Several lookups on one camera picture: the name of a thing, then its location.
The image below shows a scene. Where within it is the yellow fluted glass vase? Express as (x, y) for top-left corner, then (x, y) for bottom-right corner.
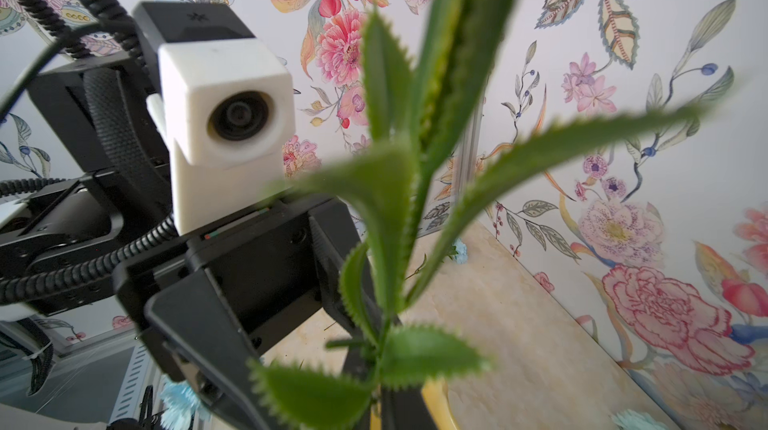
(356, 380), (459, 430)

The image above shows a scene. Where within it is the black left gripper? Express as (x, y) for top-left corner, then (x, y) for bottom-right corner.
(112, 195), (359, 429)

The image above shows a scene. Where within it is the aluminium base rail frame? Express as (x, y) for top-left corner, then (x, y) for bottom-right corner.
(1, 329), (162, 423)

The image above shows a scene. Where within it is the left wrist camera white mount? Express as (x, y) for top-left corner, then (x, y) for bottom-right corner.
(132, 2), (296, 235)

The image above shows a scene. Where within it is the blue carnation stem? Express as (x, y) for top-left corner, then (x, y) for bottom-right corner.
(248, 0), (711, 429)
(160, 377), (211, 430)

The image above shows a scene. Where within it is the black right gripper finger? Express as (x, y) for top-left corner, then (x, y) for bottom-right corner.
(381, 388), (437, 430)

